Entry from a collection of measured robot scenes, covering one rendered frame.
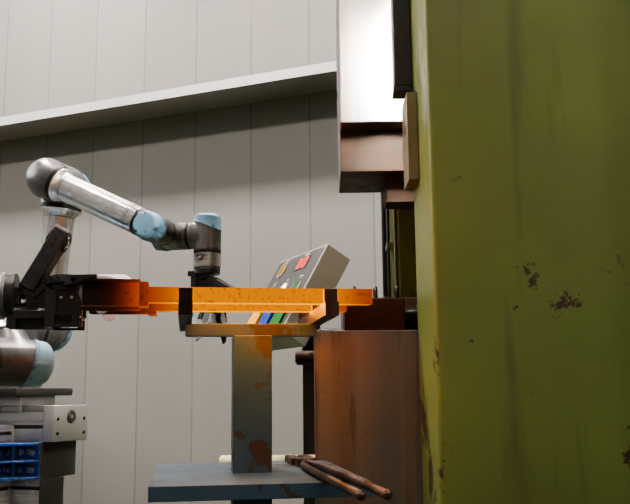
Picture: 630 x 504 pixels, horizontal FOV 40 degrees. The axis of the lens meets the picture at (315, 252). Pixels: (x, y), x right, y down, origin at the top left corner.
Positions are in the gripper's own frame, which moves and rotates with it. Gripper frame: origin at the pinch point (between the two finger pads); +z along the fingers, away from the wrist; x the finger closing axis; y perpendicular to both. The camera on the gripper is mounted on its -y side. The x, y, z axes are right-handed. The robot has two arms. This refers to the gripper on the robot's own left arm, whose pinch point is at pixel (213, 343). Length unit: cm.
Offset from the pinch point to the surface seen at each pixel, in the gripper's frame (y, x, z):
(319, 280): -27.1, -9.7, -16.5
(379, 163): -58, 31, -36
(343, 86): -53, 38, -51
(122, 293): -42, 101, -1
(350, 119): -54, 38, -44
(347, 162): -51, 33, -36
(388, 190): -58, 26, -30
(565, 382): -98, 59, 12
